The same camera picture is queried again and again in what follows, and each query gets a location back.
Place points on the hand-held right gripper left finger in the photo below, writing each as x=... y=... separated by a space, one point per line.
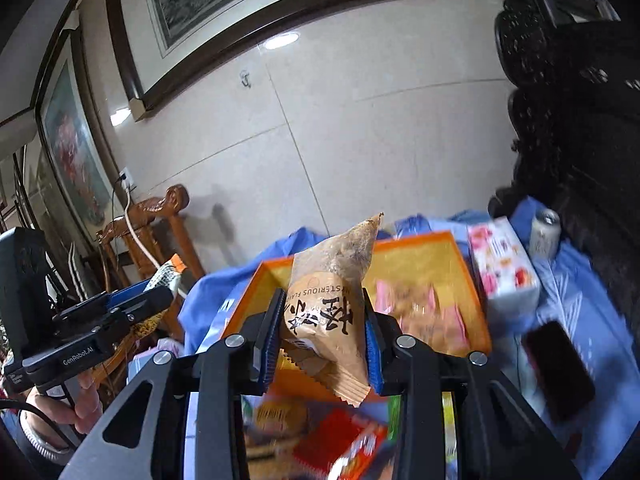
x=270 y=350

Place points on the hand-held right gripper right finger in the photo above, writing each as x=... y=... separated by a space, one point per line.
x=373 y=360

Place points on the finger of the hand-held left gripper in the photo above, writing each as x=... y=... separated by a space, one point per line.
x=145 y=302

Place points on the orange-edged cracker packet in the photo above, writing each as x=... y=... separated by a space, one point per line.
x=167 y=277

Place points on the brown snack packet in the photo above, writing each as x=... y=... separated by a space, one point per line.
x=325 y=310

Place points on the pink cracker packet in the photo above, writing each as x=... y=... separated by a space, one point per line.
x=425 y=310

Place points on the pile of snack packets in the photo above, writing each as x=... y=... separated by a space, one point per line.
x=345 y=440

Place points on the orange cardboard box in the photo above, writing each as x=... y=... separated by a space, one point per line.
x=420 y=260

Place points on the person's left forearm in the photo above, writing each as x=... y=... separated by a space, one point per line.
x=20 y=460

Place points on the person's left hand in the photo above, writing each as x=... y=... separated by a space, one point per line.
x=55 y=417

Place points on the carved wooden chair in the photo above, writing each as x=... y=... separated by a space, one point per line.
x=165 y=205

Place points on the floral tissue pack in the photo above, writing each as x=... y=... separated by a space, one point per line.
x=500 y=260

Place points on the framed red floral painting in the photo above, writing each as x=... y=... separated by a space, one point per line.
x=70 y=135

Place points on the black smartphone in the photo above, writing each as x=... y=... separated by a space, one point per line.
x=560 y=370

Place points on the silver drink can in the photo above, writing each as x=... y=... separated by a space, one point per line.
x=544 y=235

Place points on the blue patterned tablecloth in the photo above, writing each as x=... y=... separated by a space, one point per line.
x=575 y=290

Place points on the dark carved wooden sofa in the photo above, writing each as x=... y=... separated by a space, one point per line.
x=590 y=135

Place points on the white wall socket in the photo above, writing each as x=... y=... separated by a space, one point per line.
x=127 y=176

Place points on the metal wall hook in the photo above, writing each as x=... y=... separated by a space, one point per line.
x=245 y=78

